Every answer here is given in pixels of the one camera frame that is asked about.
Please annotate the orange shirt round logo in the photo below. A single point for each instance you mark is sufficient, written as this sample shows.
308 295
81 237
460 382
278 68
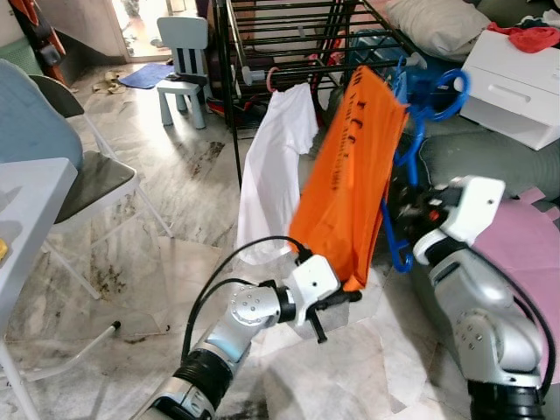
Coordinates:
346 192

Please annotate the blue plastic hanger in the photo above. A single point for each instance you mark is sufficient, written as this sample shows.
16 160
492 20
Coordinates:
464 89

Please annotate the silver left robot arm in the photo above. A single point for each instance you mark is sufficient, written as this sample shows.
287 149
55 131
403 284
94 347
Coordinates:
249 306

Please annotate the pink hanger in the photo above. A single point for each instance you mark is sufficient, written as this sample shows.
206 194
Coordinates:
269 79

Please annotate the grey green sofa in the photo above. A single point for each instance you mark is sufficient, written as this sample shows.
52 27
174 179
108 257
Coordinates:
490 162

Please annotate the pink foam mat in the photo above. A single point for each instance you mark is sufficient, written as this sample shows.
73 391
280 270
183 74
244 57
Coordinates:
525 254

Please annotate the white shirt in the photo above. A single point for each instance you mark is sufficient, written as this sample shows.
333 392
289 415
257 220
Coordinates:
271 175

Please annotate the white drawer box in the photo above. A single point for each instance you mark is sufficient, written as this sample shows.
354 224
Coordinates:
516 87

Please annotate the blue crate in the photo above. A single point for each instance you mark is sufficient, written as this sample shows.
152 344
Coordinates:
372 48

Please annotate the beige pillow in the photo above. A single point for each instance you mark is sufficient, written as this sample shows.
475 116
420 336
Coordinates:
437 26

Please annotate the black clothes rack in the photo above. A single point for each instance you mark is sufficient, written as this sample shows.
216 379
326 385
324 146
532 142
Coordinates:
234 140

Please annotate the red cloth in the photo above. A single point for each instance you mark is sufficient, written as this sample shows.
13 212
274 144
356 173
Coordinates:
529 38

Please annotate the white table leg black cap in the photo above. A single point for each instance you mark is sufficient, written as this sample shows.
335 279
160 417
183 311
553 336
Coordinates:
96 337

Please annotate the white folding chair grey seat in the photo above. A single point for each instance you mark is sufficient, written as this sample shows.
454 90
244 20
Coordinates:
96 179

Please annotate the blue floor mat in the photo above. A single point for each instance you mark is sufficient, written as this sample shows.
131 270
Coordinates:
147 75

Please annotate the pale blue plastic child chair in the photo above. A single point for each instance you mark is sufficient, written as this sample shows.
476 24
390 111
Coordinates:
185 35

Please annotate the blue towel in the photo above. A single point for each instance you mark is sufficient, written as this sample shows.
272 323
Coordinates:
35 122

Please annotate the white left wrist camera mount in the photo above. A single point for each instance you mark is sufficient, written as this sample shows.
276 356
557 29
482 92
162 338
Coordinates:
313 280

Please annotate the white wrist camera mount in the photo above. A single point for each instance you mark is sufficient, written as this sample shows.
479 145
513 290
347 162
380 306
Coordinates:
472 210
313 280

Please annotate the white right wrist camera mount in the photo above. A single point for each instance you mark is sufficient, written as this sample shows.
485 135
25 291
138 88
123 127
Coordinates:
472 210

